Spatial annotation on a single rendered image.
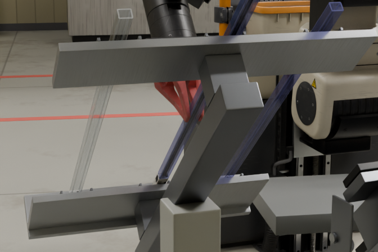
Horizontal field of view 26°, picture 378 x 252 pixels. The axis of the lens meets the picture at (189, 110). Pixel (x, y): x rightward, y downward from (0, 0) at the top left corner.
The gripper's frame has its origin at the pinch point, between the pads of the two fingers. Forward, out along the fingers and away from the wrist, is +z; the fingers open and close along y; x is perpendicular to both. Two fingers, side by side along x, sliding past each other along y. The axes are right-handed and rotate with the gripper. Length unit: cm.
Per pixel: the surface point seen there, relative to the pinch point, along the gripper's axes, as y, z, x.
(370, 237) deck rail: 28.6, 12.4, 17.8
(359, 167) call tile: 26.2, 4.7, 10.5
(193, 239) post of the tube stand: -1.9, 14.1, 5.2
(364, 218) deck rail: 28.5, 9.6, 17.4
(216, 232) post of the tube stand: 1.1, 13.7, 4.8
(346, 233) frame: 24.2, 11.8, 16.3
